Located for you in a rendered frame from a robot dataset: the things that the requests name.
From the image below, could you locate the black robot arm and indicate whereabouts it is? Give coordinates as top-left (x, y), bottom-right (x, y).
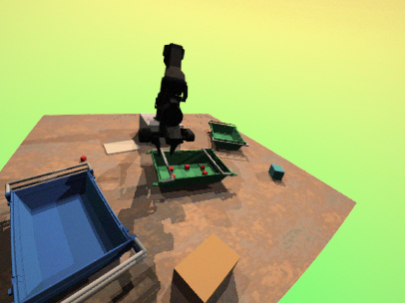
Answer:
top-left (154, 43), bottom-right (189, 145)

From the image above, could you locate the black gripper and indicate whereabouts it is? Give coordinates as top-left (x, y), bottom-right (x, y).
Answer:
top-left (139, 115), bottom-right (195, 157)

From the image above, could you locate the small teal cube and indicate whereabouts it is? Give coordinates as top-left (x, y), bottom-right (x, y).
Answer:
top-left (268, 163), bottom-right (284, 179)

